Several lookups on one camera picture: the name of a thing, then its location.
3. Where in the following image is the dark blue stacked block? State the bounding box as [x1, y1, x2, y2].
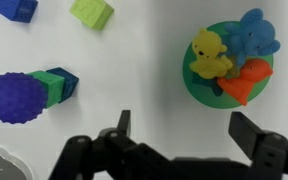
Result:
[48, 67, 79, 103]

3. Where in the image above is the blue elephant toy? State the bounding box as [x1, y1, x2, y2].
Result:
[222, 8, 281, 66]

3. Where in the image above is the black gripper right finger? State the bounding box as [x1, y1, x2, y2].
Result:
[228, 111, 288, 180]

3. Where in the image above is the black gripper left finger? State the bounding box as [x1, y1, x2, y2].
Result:
[48, 109, 175, 180]

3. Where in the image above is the orange toy animal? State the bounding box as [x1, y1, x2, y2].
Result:
[217, 58, 273, 106]

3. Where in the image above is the yellow bear toy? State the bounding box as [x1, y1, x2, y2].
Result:
[189, 28, 233, 79]

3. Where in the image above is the light green cube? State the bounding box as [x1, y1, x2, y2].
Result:
[70, 0, 114, 30]

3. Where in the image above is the grey metal mounting plate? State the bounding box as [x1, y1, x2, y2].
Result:
[0, 148, 34, 180]

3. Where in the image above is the green stacked block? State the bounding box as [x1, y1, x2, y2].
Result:
[30, 71, 64, 108]

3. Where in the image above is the purple bumpy ball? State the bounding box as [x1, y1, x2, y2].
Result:
[0, 72, 48, 124]

